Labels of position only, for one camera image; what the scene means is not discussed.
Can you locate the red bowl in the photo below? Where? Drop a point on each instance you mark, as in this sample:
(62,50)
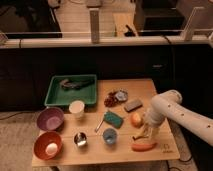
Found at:
(43,141)

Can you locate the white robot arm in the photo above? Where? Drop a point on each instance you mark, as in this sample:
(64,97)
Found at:
(168,105)

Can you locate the bunch of red grapes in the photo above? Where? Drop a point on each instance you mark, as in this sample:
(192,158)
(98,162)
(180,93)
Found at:
(111,100)

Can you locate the green plastic tray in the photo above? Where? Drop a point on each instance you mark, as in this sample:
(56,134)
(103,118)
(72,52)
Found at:
(59,96)

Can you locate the white paper cup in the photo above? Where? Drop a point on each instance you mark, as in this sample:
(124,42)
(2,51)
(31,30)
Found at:
(77,109)

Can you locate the white egg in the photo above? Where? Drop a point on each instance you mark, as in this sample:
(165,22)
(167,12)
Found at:
(51,149)

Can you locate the orange apple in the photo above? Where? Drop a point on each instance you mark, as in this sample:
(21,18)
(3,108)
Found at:
(136,120)

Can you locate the small metal cup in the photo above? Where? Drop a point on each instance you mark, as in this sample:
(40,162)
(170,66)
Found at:
(80,139)

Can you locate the yellow banana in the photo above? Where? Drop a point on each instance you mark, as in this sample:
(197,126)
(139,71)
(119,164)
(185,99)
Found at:
(142,133)

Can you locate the purple bowl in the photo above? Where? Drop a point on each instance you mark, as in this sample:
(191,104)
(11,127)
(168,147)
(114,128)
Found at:
(50,119)

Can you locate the blue plastic cup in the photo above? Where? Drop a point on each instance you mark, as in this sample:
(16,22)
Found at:
(109,136)

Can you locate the grey rectangular block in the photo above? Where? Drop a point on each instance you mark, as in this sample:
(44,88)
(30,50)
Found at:
(132,105)

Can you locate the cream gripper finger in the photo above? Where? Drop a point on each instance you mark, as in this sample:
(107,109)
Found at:
(152,132)

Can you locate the dark object in tray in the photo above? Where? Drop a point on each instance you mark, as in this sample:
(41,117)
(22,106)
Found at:
(67,84)

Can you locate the teal sponge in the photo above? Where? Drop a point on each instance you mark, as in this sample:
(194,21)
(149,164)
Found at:
(113,119)

